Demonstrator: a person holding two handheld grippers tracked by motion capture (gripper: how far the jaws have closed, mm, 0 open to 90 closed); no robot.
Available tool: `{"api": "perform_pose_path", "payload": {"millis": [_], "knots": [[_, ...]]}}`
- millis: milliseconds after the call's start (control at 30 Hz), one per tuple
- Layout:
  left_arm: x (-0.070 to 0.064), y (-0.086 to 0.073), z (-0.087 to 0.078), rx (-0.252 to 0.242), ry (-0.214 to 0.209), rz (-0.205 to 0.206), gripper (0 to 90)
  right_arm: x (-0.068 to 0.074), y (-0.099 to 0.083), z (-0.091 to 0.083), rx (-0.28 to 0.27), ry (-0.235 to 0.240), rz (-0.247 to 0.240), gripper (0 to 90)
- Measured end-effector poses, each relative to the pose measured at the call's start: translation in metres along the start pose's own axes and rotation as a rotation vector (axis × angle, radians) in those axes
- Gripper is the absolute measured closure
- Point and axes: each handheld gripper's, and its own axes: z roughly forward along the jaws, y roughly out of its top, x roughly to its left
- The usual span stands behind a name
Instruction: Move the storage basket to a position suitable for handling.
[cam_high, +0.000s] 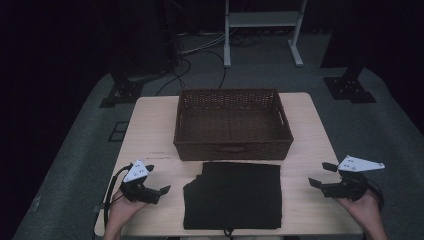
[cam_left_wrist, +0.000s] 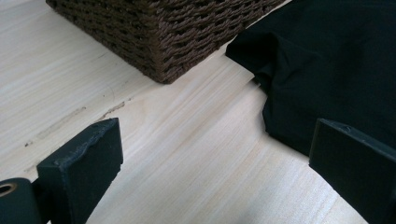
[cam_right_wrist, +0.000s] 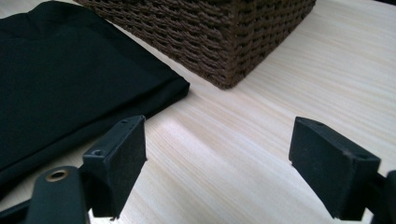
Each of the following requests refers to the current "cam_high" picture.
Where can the black cloth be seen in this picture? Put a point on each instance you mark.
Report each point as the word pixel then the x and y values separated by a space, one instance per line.
pixel 233 196

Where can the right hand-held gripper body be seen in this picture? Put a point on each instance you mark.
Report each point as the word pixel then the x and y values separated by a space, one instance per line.
pixel 350 186

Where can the brown wicker basket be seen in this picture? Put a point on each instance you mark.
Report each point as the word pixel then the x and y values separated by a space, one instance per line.
pixel 233 146

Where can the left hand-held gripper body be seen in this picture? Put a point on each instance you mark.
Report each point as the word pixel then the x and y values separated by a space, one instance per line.
pixel 136 191

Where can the person's left hand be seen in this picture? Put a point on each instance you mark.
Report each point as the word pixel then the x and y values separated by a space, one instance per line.
pixel 125 211

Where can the white metal stand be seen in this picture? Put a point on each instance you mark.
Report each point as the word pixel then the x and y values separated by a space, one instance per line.
pixel 263 19

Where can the black stand base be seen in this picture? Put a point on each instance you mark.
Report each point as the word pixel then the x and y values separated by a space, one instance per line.
pixel 348 88
pixel 125 91

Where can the person's right hand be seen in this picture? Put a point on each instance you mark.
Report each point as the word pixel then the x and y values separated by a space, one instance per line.
pixel 365 210

